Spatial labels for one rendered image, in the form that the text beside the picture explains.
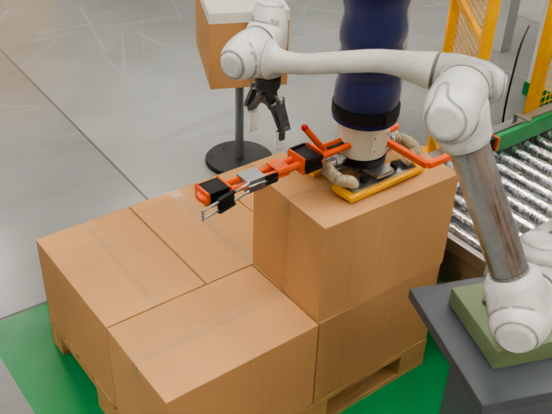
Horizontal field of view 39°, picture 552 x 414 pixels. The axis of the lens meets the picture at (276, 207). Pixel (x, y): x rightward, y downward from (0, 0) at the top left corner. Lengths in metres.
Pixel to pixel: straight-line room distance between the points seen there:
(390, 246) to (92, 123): 2.78
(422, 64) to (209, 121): 3.08
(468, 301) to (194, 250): 1.09
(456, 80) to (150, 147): 3.08
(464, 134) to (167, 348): 1.25
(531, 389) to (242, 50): 1.21
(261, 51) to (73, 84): 3.65
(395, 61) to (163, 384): 1.20
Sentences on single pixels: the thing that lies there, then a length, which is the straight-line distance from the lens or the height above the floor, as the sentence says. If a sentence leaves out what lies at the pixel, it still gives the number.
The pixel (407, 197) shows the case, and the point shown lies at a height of 0.93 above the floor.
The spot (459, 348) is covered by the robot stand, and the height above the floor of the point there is 0.75.
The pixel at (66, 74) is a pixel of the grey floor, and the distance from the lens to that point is 5.71.
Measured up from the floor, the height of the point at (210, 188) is 1.11.
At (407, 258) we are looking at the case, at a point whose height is 0.66.
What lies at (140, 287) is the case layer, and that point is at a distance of 2.80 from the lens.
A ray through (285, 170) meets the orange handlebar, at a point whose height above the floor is 1.09.
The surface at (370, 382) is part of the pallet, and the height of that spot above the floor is 0.02.
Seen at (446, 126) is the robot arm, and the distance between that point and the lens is 1.81.
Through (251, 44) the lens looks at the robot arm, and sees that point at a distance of 1.99.
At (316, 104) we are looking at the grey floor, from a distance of 5.21.
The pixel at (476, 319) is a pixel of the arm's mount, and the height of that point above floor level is 0.82.
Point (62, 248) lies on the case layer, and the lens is 3.04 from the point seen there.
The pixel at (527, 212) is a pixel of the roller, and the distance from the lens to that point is 3.39.
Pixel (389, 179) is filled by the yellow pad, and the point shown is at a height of 0.97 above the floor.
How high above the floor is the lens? 2.35
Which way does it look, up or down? 35 degrees down
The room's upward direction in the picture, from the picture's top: 2 degrees clockwise
